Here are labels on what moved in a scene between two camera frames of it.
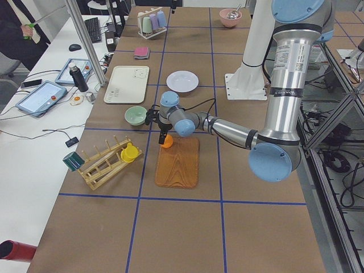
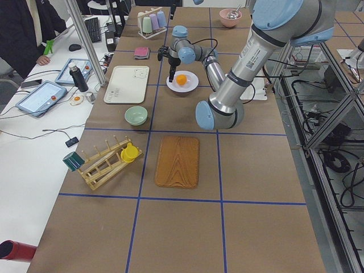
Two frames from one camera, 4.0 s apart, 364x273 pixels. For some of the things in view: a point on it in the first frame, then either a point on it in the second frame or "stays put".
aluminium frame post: [76, 13] stays put
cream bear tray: [127, 85] stays put
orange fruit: [168, 141] to [181, 79]
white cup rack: [151, 23] stays put
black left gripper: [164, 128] to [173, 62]
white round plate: [182, 81] stays put
